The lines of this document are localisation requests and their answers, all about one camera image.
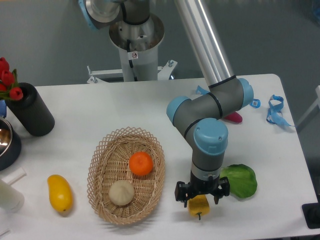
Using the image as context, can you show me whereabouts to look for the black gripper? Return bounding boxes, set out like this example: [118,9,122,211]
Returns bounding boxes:
[174,171,230,208]

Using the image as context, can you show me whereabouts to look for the yellow bell pepper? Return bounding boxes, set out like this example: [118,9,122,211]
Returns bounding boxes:
[188,194,210,221]

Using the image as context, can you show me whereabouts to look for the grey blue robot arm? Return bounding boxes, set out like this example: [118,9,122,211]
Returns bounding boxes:
[79,0,254,203]

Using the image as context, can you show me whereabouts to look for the green bok choy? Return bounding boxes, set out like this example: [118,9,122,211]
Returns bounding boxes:
[220,164,258,199]

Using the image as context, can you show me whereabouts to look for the orange tangerine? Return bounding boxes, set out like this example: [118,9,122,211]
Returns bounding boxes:
[128,151,154,176]

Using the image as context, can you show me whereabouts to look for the woven wicker basket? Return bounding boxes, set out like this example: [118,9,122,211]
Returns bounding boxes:
[87,127,165,225]

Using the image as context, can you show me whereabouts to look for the magenta sweet potato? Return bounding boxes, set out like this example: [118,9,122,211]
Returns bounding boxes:
[223,112,243,124]

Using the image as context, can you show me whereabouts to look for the white steamed bun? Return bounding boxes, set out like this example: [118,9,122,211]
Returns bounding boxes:
[108,179,135,206]

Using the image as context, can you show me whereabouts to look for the blue ribbon strip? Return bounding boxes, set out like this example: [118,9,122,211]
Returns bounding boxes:
[195,85,210,95]

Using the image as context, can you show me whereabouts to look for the blue square tag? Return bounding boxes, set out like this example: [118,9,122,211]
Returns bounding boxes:
[250,98,261,109]

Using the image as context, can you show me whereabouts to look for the black box at table edge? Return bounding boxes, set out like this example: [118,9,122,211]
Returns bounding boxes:
[302,202,320,229]

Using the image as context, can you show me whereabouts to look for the yellow mango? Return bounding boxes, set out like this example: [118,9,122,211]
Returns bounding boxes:
[47,174,74,213]

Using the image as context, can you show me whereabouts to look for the black cylindrical vase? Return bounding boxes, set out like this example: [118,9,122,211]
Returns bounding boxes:
[5,82,55,137]

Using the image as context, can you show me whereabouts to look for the dark metal bowl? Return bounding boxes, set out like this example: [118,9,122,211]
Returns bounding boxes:
[0,117,22,171]

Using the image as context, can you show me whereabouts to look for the red tulip flowers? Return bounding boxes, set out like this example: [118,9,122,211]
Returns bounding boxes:
[0,57,24,101]

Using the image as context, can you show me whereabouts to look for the blue lanyard ribbon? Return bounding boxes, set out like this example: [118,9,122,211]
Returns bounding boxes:
[266,94,294,127]

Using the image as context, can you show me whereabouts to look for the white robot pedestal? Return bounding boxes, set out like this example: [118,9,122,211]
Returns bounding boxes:
[87,13,178,84]

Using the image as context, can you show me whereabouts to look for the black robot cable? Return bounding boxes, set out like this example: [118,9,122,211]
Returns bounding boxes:
[126,39,138,82]

